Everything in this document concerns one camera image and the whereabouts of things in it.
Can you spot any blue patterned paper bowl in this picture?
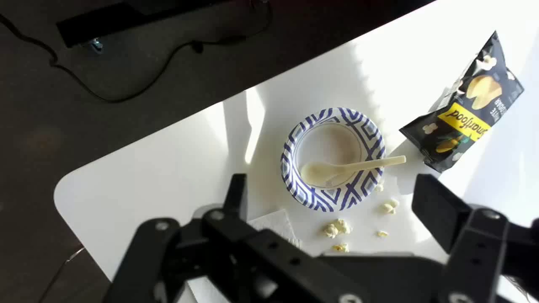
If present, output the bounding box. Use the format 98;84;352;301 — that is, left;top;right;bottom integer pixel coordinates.
280;106;389;214

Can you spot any black floor cable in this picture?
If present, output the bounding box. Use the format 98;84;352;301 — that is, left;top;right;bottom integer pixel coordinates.
0;0;276;106

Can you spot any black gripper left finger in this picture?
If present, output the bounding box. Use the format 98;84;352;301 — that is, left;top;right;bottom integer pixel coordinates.
103;173;361;303

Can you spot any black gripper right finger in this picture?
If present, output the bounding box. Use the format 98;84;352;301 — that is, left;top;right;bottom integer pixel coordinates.
411;173;539;303

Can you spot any cream plastic spoon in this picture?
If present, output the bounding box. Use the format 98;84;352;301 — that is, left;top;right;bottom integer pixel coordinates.
300;155;408;190

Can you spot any black popcorn bag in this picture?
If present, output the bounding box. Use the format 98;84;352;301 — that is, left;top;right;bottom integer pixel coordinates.
399;30;526;173

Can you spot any black floor bar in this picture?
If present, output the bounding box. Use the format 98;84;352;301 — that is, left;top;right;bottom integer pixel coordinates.
56;0;226;49

